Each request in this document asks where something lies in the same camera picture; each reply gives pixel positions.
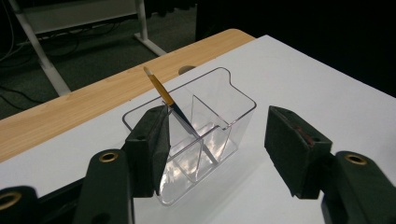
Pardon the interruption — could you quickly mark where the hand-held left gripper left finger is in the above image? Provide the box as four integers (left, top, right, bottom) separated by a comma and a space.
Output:
73, 105, 172, 224

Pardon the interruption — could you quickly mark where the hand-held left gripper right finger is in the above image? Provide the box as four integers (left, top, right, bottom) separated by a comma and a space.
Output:
264, 105, 396, 224

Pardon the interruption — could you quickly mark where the black pencil with orange end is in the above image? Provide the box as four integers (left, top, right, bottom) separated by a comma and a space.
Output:
143, 65, 202, 139

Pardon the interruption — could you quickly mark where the clear plastic divided container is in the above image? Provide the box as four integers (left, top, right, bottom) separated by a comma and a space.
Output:
121, 66, 258, 207

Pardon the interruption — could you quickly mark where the wooden table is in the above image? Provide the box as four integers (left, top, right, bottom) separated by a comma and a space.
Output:
0, 28, 256, 164

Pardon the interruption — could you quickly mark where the white-legged desk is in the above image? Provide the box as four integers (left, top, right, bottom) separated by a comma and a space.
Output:
7, 0, 168, 97

